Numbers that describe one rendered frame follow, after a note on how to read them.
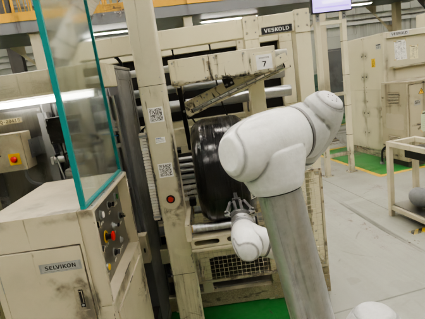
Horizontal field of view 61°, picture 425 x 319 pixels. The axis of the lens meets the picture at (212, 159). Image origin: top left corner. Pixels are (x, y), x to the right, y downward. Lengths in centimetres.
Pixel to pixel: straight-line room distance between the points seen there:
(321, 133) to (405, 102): 506
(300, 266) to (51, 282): 94
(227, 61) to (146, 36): 50
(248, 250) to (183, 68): 119
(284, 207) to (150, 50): 125
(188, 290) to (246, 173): 148
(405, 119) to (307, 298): 518
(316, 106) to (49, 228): 98
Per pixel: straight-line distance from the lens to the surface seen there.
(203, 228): 190
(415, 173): 430
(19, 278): 151
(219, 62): 209
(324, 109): 85
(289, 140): 77
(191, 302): 220
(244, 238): 125
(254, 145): 72
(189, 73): 209
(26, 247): 145
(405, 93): 588
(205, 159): 169
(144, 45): 186
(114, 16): 717
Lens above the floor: 163
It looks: 12 degrees down
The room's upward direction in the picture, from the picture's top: 8 degrees counter-clockwise
